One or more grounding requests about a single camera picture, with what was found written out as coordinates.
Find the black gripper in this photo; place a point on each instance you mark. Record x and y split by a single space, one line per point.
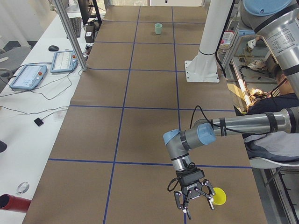
193 189

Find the yellow cup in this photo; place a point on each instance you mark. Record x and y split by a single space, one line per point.
219 197

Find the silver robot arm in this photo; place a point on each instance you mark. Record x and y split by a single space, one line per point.
267 39

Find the pale green cup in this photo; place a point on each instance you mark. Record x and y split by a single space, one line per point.
158 28

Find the seated person dark jacket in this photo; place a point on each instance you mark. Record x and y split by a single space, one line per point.
277 146

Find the small black square pad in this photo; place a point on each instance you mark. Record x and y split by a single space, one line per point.
38 122

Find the far blue teach pendant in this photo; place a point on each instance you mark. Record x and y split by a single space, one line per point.
64 61

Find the blue teach pendant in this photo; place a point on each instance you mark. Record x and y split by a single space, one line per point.
64 61
29 77

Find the red cylinder bottle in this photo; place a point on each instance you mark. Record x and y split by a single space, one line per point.
13 203

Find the black box with label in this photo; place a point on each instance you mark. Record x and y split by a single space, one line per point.
89 33

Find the near blue teach pendant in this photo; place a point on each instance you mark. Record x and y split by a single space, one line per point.
29 77

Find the black computer mouse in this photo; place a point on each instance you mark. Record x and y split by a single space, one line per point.
53 48

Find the black keyboard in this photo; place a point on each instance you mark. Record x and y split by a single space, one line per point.
76 25

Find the black computer monitor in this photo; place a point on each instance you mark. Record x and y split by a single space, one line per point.
86 7

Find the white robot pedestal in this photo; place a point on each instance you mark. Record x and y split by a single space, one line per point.
203 67

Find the aluminium frame post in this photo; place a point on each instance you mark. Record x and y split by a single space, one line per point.
70 33

